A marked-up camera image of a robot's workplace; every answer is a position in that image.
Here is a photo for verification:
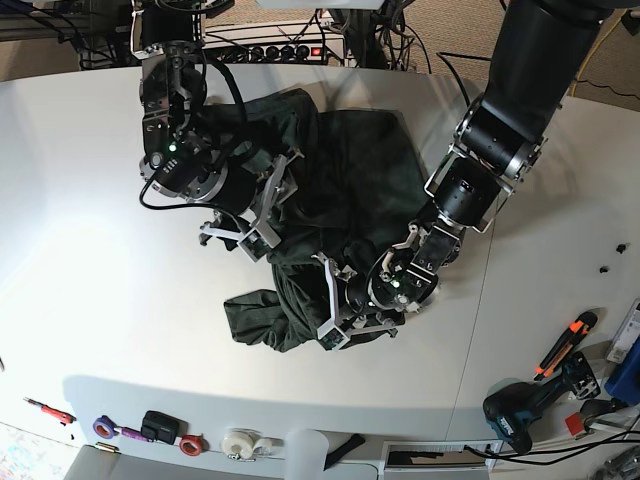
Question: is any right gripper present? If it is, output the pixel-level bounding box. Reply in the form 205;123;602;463
199;152;304;263

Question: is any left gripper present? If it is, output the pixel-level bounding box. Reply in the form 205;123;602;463
314;252;404;351

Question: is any dark green t-shirt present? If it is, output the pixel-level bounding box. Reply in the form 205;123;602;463
224;89;425;353

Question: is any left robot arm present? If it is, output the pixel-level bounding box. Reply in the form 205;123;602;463
317;1;636;351

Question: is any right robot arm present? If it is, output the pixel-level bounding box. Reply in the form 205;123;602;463
130;1;302;262

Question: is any white paper roll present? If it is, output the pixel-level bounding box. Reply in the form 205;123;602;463
284;429;329;480

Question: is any clear tape dispenser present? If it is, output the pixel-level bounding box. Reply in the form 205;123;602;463
220;429;284;461

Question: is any black power strip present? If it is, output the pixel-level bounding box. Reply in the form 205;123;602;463
210;44;340;66

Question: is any red tape roll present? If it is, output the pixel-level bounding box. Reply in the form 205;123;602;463
179;435;204;457

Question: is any orange black utility knife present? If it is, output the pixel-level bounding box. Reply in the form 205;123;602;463
533;311;598;382

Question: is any purple tape roll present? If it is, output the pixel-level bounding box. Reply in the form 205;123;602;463
93;415;117;439

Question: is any red square tag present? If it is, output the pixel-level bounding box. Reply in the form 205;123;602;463
565;412;585;437

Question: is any red black screwdriver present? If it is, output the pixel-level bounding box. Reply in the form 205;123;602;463
23;397;76;426

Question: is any blue box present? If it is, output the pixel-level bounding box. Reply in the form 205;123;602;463
605;340;640;405

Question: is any teal black cordless drill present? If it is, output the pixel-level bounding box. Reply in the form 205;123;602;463
483;352;601;455

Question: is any black action camera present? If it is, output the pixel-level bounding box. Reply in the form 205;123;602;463
140;410;181;445

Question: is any yellow cable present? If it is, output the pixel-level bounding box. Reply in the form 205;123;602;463
571;10;626;97

